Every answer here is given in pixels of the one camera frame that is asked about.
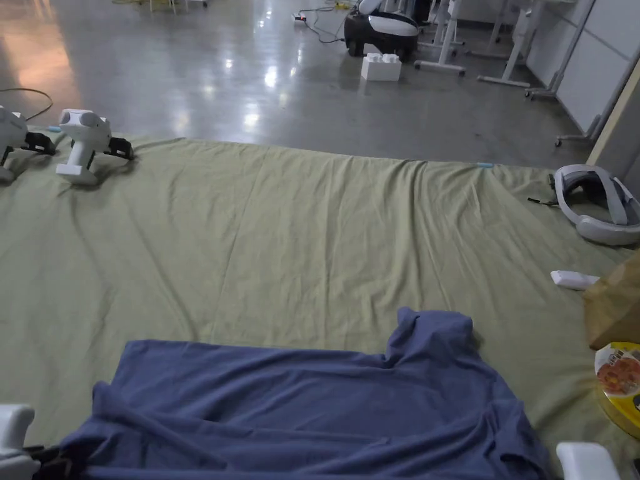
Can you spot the yellow round food bowl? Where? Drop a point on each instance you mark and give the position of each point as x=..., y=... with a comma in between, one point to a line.
x=620, y=385

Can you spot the bed with pale green sheet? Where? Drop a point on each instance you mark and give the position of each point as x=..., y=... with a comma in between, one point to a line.
x=300, y=225

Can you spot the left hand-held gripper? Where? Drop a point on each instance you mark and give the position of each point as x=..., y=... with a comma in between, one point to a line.
x=12, y=435

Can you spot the dark blue shirt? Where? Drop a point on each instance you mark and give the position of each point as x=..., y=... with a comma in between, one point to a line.
x=310, y=410

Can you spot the brown paper bag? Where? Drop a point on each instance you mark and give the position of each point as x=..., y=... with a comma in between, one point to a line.
x=617, y=310

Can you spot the white desk frame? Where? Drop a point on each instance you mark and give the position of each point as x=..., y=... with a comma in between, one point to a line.
x=515, y=50
x=445, y=37

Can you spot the white foam block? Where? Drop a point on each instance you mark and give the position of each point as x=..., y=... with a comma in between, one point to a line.
x=381, y=67

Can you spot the spare white hand-held gripper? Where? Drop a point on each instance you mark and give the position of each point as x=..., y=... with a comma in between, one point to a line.
x=12, y=137
x=82, y=142

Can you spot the white power strip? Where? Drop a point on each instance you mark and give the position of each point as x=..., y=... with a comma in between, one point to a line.
x=299, y=18

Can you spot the small white remote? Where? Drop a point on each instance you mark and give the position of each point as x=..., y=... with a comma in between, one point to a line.
x=574, y=279

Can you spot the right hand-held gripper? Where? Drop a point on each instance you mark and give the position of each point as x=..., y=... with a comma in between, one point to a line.
x=587, y=462

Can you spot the black and white wheeled robot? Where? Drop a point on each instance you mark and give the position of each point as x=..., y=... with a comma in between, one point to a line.
x=382, y=27

